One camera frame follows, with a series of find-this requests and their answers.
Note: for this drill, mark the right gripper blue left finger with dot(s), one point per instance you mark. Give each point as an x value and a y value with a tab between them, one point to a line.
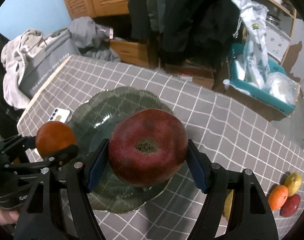
99	161

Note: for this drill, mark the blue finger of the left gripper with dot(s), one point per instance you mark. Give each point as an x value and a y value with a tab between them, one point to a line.
17	144
58	159

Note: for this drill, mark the cardboard box under basket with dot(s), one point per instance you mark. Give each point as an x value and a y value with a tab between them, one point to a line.
266	111

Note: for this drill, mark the white smartphone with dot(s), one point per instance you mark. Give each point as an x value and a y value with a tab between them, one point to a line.
59	114

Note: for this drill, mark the grey text storage bag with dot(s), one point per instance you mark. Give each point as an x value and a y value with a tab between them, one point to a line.
41	66

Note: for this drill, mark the wooden shelf rack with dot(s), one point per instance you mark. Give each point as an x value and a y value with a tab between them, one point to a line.
286	13

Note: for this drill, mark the teal plastic basket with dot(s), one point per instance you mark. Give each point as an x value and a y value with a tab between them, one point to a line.
254	92

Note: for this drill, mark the white patterned drawer box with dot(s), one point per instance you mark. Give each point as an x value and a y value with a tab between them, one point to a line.
277	41

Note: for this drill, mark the grey checked tablecloth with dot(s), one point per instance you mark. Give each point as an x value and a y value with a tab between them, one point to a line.
227	131

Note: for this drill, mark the large orange with stem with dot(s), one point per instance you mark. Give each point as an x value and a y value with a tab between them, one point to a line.
278	197

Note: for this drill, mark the beige towel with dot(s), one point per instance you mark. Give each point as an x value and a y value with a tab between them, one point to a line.
15	57

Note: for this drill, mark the clear plastic bag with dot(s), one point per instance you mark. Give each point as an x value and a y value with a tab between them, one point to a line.
282	87

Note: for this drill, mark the grey clothes pile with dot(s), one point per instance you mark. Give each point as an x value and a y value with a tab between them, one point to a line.
92	39

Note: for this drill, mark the steel pot lower shelf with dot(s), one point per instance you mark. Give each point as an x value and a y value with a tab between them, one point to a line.
273	20

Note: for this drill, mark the person left hand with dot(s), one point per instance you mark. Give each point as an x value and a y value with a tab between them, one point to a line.
8	217

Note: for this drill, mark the yellow pear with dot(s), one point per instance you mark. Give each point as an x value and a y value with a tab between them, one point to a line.
293	183
228	205

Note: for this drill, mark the white printed plastic bag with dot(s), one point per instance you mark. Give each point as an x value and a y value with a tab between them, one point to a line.
255	56

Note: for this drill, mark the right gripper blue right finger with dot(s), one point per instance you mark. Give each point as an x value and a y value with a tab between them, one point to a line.
198	164

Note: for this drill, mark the dark green glass plate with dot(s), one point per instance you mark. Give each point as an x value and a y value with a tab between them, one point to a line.
94	121

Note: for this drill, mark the wooden drawer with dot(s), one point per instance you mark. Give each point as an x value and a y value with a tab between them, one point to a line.
143	55

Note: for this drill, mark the red apple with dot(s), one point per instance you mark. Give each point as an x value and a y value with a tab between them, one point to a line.
148	147
290	206

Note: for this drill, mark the black hanging coat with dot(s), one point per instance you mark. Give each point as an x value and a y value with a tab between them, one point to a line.
189	29

